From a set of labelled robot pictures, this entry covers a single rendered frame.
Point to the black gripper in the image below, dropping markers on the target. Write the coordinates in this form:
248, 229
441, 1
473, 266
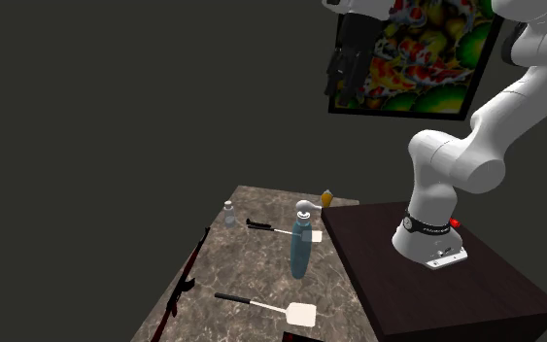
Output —
358, 38

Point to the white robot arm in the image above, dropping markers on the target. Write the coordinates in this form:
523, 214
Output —
431, 189

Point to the small orange bottle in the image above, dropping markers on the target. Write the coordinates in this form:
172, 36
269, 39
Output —
327, 198

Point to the small black tool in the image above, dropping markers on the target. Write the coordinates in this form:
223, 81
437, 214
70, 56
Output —
258, 222

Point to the small clear grey bottle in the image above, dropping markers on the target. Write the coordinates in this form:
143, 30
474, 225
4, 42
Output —
229, 217

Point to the blue soap dispenser bottle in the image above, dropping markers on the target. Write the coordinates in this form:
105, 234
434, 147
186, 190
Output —
300, 251

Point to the dark brown robot stand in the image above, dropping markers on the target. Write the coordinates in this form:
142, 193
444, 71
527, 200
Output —
420, 293

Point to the dark red and black toy rifle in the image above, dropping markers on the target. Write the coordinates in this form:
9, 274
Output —
183, 286

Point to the dark red flat thing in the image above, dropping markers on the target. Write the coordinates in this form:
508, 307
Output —
301, 338

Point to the framed colourful fish wall picture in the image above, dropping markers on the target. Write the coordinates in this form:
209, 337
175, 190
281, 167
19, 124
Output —
424, 61

